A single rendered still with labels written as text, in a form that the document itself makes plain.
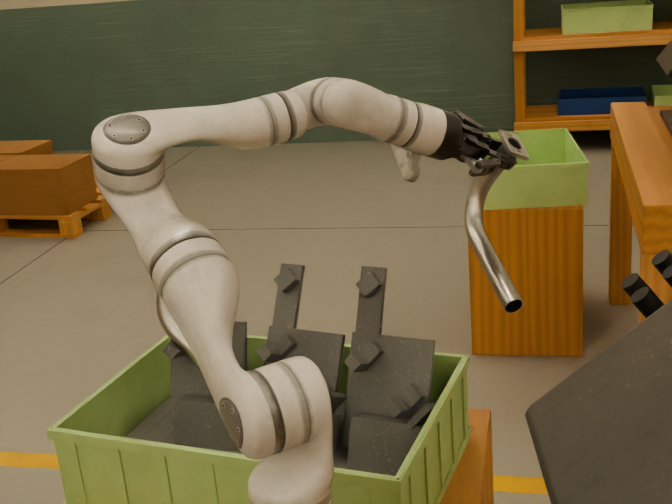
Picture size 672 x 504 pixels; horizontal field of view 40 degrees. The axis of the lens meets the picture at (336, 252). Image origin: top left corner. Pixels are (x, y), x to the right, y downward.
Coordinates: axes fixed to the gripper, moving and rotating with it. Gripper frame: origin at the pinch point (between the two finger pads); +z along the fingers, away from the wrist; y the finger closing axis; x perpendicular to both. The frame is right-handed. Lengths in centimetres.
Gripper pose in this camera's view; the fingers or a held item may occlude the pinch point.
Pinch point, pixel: (500, 154)
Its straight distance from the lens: 153.5
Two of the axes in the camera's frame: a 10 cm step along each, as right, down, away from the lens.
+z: 8.4, 1.9, 5.0
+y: -2.1, -7.5, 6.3
